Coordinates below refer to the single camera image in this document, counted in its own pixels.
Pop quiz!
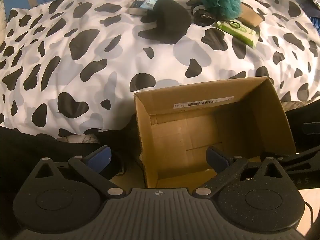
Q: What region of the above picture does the brown drawstring pouch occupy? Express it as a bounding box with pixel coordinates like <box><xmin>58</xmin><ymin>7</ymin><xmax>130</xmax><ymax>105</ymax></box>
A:
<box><xmin>240</xmin><ymin>2</ymin><xmax>264</xmax><ymax>27</ymax></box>

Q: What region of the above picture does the green wipes packet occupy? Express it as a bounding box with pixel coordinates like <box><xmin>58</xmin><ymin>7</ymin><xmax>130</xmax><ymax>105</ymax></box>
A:
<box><xmin>215</xmin><ymin>20</ymin><xmax>259</xmax><ymax>49</ymax></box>

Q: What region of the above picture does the dark cloth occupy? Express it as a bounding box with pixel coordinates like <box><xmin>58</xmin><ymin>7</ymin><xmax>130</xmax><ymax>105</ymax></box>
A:
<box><xmin>0</xmin><ymin>116</ymin><xmax>142</xmax><ymax>205</ymax></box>

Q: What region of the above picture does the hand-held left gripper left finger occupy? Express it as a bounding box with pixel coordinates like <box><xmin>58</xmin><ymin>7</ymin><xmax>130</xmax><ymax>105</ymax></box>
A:
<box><xmin>34</xmin><ymin>145</ymin><xmax>125</xmax><ymax>198</ymax></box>

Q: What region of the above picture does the brown cardboard box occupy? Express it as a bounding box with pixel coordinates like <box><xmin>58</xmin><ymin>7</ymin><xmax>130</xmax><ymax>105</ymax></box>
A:
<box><xmin>134</xmin><ymin>76</ymin><xmax>297</xmax><ymax>189</ymax></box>

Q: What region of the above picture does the black cloth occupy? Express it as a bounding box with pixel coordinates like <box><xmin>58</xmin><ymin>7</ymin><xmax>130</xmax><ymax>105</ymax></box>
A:
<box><xmin>139</xmin><ymin>0</ymin><xmax>192</xmax><ymax>44</ymax></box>

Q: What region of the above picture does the black round item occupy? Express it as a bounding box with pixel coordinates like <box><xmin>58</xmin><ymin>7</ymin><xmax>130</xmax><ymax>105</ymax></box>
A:
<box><xmin>191</xmin><ymin>4</ymin><xmax>216</xmax><ymax>27</ymax></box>

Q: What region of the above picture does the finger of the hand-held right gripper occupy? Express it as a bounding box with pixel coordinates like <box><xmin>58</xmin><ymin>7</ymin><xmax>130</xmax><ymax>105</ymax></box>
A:
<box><xmin>275</xmin><ymin>144</ymin><xmax>320</xmax><ymax>176</ymax></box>

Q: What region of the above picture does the blue knitted cloth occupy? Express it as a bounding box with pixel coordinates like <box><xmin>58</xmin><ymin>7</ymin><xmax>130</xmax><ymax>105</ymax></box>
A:
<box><xmin>311</xmin><ymin>17</ymin><xmax>320</xmax><ymax>35</ymax></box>

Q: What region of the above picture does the light blue wipes packet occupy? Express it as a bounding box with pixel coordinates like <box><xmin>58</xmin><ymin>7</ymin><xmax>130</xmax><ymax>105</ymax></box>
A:
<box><xmin>140</xmin><ymin>0</ymin><xmax>163</xmax><ymax>10</ymax></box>

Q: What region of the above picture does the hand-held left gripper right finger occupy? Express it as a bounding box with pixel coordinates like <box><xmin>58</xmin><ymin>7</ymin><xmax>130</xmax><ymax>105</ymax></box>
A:
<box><xmin>194</xmin><ymin>146</ymin><xmax>286</xmax><ymax>197</ymax></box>

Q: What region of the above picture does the small dark box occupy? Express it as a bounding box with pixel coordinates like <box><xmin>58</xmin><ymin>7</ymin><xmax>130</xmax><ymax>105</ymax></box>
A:
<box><xmin>129</xmin><ymin>0</ymin><xmax>148</xmax><ymax>15</ymax></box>

